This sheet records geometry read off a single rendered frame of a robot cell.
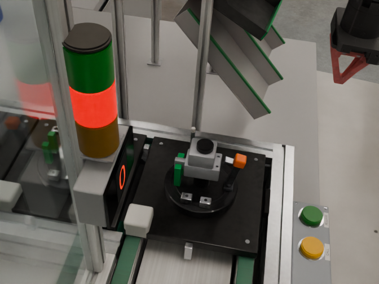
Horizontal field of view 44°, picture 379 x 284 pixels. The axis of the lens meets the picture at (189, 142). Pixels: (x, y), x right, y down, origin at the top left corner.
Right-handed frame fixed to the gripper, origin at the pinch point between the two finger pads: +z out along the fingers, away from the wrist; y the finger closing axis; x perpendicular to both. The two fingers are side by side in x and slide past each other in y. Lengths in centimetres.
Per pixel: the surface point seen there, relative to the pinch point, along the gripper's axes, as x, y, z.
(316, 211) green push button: 3.9, 5.5, 26.5
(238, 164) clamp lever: -12.5, 6.1, 17.5
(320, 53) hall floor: 33, -198, 121
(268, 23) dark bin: -11.8, -20.4, 4.5
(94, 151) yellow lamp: -30.5, 26.9, -2.3
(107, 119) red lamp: -29.0, 26.0, -7.0
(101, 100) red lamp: -29.4, 26.4, -9.9
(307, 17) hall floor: 25, -239, 121
